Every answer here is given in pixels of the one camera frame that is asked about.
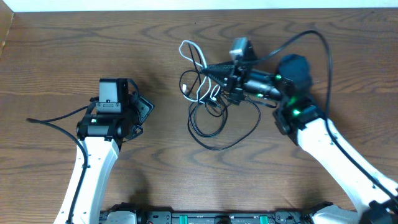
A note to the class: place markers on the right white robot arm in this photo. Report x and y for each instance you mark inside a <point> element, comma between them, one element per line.
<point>298,116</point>

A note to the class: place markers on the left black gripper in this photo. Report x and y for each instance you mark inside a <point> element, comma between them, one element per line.
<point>144,106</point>

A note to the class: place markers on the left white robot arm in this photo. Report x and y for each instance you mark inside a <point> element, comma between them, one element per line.
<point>115,117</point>

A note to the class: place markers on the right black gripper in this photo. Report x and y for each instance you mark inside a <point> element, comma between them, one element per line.
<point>234,83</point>

